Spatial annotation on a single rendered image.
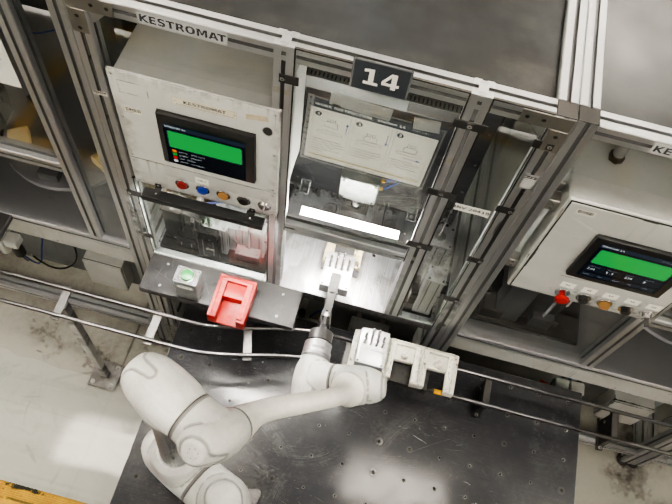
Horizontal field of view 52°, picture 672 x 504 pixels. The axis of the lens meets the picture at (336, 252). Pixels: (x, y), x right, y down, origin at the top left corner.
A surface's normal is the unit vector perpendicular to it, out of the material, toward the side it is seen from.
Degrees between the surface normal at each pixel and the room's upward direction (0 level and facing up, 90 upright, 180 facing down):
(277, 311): 0
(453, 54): 0
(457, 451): 0
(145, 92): 90
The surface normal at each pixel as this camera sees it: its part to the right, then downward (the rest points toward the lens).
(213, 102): -0.24, 0.84
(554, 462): 0.10, -0.47
